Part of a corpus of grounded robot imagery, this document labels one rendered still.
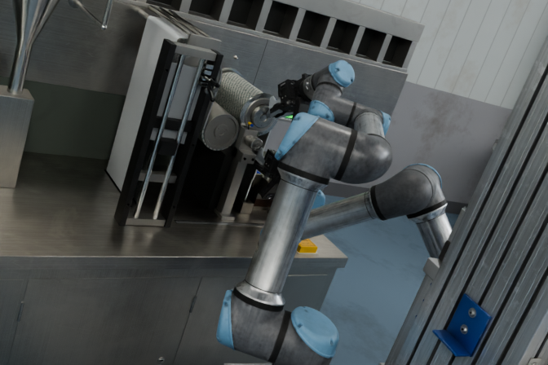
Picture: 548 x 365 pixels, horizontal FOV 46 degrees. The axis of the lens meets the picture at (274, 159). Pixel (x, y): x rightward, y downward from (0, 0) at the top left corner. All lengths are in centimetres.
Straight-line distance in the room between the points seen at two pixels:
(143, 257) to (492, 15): 450
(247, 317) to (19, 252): 59
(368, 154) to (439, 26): 417
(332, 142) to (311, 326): 39
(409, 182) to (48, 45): 115
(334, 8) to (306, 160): 125
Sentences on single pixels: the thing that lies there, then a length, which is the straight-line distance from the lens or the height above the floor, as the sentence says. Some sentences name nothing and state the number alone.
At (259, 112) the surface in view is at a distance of 203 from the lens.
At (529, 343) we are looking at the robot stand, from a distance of 119.
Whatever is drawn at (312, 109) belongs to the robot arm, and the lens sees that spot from 173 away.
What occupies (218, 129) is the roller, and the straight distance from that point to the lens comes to 201.
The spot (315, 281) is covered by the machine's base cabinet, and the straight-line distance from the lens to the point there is 218.
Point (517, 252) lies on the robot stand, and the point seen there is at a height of 140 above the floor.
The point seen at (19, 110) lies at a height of 113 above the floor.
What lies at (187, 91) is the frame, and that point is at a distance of 180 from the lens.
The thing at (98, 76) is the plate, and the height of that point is 119.
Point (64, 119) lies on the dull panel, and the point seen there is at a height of 103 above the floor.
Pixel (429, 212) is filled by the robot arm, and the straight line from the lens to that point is 179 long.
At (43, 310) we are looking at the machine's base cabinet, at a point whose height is 72.
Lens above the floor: 175
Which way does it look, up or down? 17 degrees down
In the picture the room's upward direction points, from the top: 19 degrees clockwise
